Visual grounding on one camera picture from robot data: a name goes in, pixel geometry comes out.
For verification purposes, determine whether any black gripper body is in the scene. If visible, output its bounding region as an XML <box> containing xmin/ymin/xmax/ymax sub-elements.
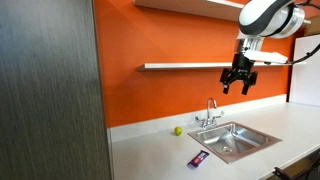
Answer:
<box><xmin>219</xmin><ymin>53</ymin><xmax>259</xmax><ymax>87</ymax></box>

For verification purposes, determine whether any purple candy bar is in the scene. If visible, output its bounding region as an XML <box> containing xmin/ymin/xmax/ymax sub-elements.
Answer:
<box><xmin>186</xmin><ymin>149</ymin><xmax>210</xmax><ymax>169</ymax></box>

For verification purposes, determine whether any chrome faucet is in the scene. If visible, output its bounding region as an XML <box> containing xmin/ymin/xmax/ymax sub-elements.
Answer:
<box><xmin>194</xmin><ymin>97</ymin><xmax>225</xmax><ymax>131</ymax></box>

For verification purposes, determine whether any stainless steel sink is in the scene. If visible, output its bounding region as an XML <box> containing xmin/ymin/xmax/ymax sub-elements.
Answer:
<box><xmin>187</xmin><ymin>121</ymin><xmax>283</xmax><ymax>165</ymax></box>

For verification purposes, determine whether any white appliance side panel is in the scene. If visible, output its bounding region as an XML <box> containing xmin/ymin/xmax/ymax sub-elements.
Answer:
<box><xmin>288</xmin><ymin>34</ymin><xmax>320</xmax><ymax>108</ymax></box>

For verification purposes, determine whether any small green ball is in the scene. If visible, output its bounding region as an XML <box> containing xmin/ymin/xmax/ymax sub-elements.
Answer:
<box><xmin>173</xmin><ymin>126</ymin><xmax>184</xmax><ymax>137</ymax></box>

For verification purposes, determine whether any brown cardboard box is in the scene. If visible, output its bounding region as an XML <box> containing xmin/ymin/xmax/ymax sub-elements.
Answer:
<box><xmin>304</xmin><ymin>24</ymin><xmax>320</xmax><ymax>37</ymax></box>

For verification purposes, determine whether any white counter backsplash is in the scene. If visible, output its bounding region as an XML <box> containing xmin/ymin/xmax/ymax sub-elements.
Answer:
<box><xmin>107</xmin><ymin>94</ymin><xmax>288</xmax><ymax>144</ymax></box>

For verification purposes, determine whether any black chair part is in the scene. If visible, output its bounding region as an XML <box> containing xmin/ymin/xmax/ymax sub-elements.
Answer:
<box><xmin>271</xmin><ymin>166</ymin><xmax>294</xmax><ymax>180</ymax></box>

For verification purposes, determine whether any dark wood cabinet panel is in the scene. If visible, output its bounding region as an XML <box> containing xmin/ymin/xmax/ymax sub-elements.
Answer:
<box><xmin>0</xmin><ymin>0</ymin><xmax>113</xmax><ymax>180</ymax></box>

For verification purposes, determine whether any thin white wall shelf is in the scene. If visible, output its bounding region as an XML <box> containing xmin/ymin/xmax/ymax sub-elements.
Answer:
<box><xmin>137</xmin><ymin>61</ymin><xmax>307</xmax><ymax>72</ymax></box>

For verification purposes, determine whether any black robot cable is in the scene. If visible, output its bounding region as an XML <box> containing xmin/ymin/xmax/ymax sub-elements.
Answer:
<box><xmin>264</xmin><ymin>0</ymin><xmax>320</xmax><ymax>66</ymax></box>

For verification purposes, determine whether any thick white wall shelf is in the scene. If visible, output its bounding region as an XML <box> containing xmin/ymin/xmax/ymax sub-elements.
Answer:
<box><xmin>133</xmin><ymin>0</ymin><xmax>312</xmax><ymax>26</ymax></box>

